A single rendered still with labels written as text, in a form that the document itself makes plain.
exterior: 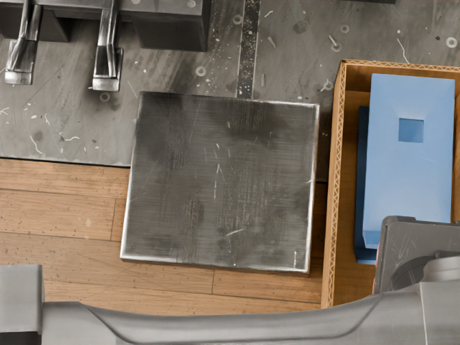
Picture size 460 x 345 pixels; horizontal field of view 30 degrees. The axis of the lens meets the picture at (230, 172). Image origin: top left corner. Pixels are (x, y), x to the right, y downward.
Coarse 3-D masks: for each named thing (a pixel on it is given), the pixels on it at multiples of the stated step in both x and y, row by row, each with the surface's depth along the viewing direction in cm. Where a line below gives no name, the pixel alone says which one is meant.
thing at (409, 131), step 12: (360, 108) 81; (360, 120) 80; (408, 120) 80; (360, 132) 80; (408, 132) 80; (420, 132) 80; (360, 144) 80; (360, 156) 79; (360, 168) 79; (360, 180) 79; (360, 192) 79; (360, 204) 78; (360, 216) 78; (360, 228) 78; (360, 240) 77; (360, 252) 76; (372, 252) 76
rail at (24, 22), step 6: (30, 0) 76; (24, 6) 75; (30, 6) 76; (24, 12) 75; (30, 12) 76; (24, 18) 75; (24, 24) 75; (24, 30) 75; (18, 36) 75; (24, 36) 75
